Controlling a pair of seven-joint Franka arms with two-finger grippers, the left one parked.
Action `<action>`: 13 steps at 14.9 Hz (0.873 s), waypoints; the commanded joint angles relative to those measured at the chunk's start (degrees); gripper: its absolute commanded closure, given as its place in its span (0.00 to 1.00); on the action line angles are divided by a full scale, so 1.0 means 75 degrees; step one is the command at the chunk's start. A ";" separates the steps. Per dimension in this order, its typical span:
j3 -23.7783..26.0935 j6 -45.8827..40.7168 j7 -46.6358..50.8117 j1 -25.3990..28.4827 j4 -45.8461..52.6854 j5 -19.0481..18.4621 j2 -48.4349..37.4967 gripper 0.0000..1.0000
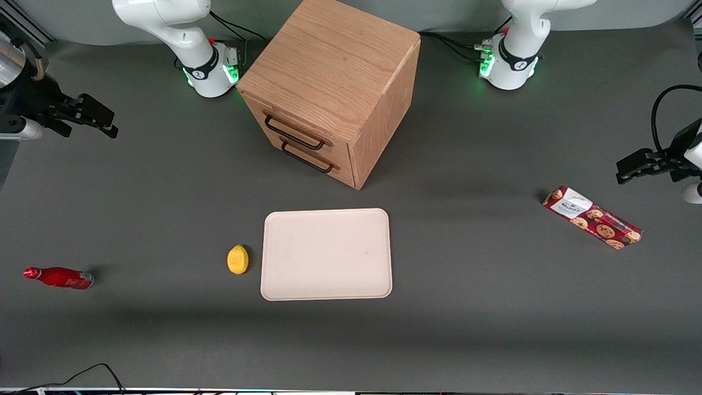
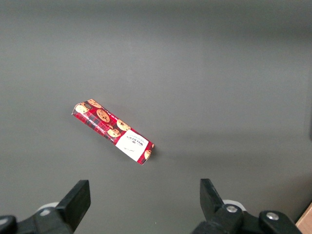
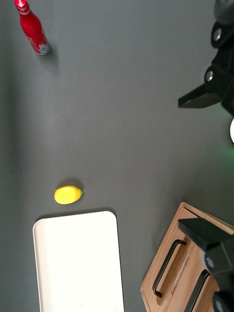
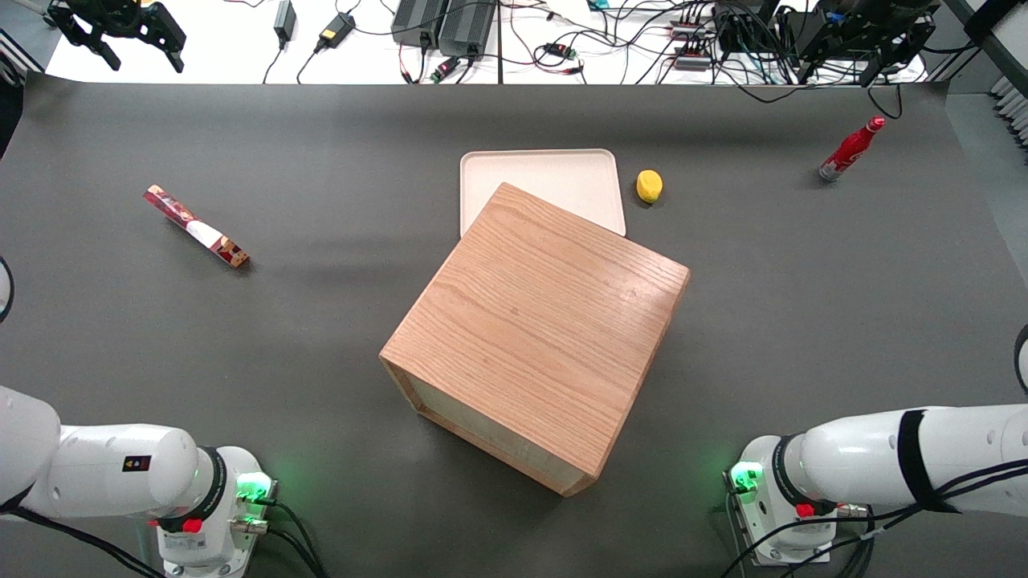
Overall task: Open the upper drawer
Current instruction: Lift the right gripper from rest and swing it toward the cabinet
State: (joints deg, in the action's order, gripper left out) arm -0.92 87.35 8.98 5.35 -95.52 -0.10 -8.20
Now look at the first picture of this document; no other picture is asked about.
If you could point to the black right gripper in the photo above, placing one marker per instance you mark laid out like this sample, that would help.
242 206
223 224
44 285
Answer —
34 97

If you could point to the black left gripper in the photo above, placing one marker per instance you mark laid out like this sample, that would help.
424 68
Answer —
678 148

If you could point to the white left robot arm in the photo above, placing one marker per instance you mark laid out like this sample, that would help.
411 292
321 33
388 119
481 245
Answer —
521 49

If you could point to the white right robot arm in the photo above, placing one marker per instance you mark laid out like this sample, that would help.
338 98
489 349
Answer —
181 33

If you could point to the wooden drawer cabinet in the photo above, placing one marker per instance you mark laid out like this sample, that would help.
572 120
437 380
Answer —
334 60

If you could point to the red tartan cookie box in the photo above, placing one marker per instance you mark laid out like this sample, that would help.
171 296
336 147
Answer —
595 218

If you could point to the red drink bottle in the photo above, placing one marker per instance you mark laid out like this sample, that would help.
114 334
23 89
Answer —
60 277

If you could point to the yellow lemon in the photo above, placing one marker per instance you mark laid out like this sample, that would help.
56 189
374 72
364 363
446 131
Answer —
237 260

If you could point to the cream rectangular tray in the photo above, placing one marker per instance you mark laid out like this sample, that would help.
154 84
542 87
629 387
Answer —
326 255

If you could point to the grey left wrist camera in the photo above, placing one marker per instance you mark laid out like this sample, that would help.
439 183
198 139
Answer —
694 193

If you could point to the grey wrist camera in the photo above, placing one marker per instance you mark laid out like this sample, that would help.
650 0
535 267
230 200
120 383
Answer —
694 193
22 130

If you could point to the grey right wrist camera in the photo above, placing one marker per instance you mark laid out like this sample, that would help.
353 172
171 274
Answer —
22 130

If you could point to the aluminium frame profile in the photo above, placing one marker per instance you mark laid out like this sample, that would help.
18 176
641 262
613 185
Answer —
27 27

